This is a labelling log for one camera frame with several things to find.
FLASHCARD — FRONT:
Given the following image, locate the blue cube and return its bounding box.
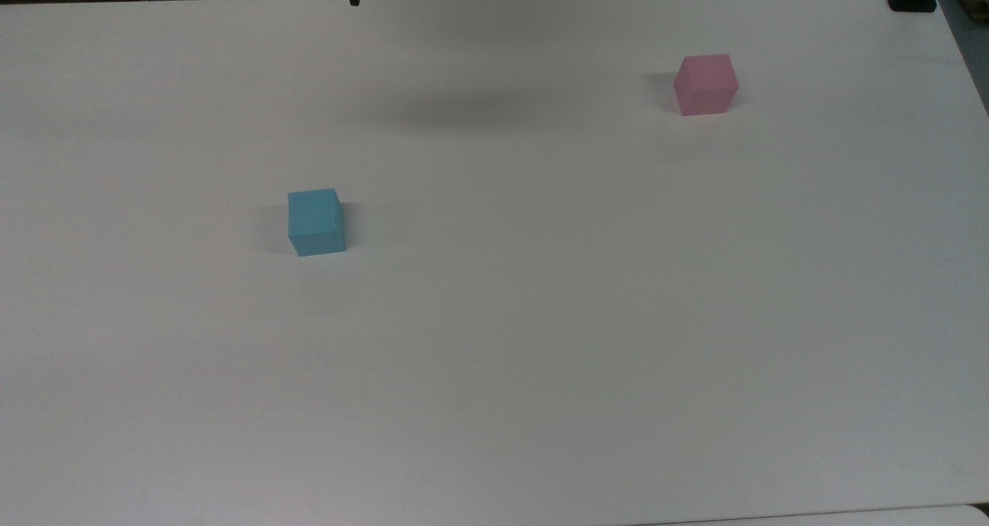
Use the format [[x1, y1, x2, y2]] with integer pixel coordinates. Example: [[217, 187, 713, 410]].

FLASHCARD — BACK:
[[287, 188, 346, 258]]

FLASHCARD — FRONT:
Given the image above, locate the pink cube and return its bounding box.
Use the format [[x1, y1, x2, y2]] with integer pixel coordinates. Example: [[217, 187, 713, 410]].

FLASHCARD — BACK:
[[673, 53, 740, 117]]

